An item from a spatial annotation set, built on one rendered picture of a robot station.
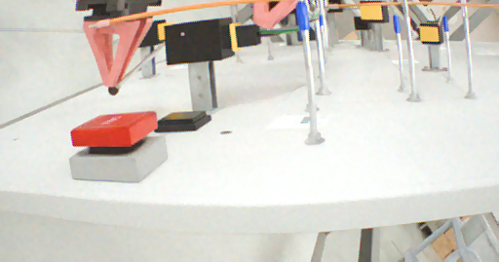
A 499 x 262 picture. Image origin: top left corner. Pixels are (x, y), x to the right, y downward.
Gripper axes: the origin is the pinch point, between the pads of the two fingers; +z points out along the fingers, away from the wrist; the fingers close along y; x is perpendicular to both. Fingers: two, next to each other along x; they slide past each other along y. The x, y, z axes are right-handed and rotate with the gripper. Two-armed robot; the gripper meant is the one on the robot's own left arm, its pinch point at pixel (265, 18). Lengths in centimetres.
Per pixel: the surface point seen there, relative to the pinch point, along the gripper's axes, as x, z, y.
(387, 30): -89, -57, 738
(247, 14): 17, 2, 98
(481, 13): -49, -33, 93
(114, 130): 3.5, 9.2, -21.3
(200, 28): 4.9, 3.1, -2.7
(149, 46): 20.5, 12.0, 34.9
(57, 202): 5.2, 14.7, -24.3
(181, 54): 5.6, 6.0, -2.3
